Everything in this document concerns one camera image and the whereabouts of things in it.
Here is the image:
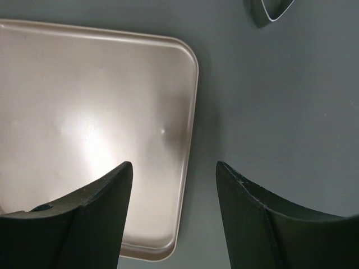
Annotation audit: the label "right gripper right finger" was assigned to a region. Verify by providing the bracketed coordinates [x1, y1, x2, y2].
[216, 161, 358, 268]

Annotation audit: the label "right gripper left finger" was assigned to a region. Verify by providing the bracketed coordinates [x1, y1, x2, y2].
[1, 161, 133, 268]

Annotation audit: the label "gold tin lid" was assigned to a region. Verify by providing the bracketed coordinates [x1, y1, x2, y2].
[1, 19, 199, 262]

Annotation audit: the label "metal tongs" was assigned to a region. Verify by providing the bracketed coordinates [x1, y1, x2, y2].
[250, 0, 294, 28]

